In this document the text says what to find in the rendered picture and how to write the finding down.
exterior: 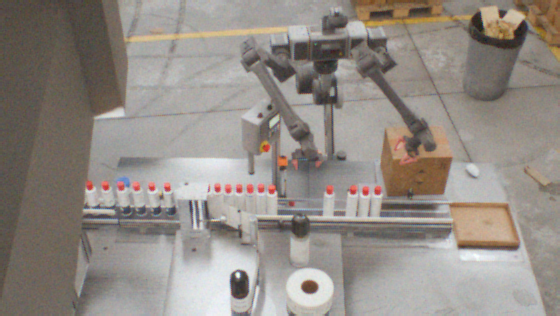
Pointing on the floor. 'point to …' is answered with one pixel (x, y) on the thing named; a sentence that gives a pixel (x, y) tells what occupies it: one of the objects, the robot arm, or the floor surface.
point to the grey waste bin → (488, 70)
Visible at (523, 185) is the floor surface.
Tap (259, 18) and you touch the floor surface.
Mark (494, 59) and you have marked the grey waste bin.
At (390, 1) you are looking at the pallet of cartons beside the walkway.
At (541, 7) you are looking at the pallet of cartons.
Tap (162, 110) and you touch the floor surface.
